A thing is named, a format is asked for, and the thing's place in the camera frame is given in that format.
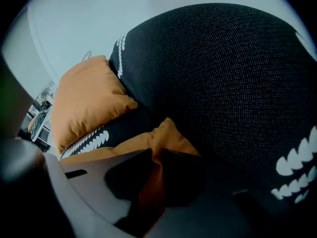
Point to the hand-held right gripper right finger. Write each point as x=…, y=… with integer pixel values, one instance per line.
x=193, y=219

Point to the orange cushion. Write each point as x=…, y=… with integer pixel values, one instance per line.
x=86, y=100
x=171, y=137

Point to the white laundry basket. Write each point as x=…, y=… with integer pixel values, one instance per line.
x=39, y=133

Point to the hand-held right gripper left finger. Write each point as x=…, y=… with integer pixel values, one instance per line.
x=94, y=182

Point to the dark teal cloth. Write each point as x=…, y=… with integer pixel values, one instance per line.
x=40, y=119

